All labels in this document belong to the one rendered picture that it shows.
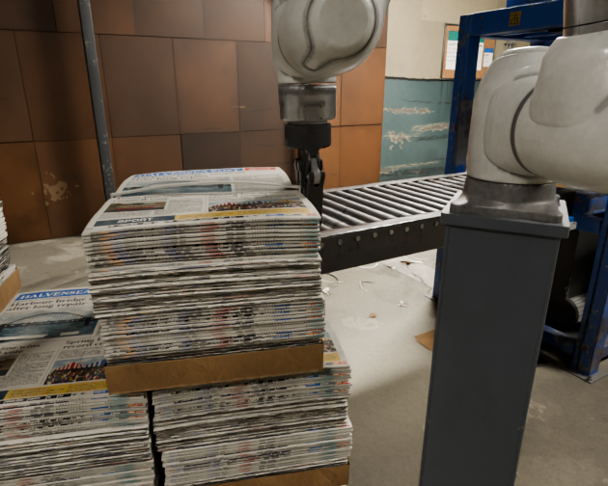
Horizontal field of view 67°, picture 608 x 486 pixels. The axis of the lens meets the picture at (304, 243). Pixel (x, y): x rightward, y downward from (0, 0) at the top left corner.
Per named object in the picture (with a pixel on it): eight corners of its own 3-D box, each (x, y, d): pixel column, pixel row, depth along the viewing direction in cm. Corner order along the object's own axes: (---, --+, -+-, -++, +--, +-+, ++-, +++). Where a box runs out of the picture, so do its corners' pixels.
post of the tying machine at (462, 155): (441, 302, 273) (472, 13, 223) (430, 296, 280) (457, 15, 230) (452, 299, 277) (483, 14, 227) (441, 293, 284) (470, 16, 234)
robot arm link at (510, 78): (524, 168, 94) (542, 51, 87) (590, 186, 77) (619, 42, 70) (449, 170, 91) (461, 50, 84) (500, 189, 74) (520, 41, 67)
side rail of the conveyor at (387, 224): (294, 282, 133) (294, 242, 129) (286, 275, 137) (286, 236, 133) (571, 219, 195) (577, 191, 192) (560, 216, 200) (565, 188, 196)
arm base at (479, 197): (558, 197, 94) (563, 170, 92) (562, 224, 75) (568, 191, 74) (465, 188, 102) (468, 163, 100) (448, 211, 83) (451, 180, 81)
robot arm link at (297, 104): (282, 84, 66) (284, 127, 68) (344, 83, 68) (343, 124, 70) (273, 85, 74) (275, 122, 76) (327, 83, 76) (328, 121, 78)
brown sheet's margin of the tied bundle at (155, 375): (323, 370, 64) (324, 343, 63) (107, 396, 59) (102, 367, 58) (302, 317, 79) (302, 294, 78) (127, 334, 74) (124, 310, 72)
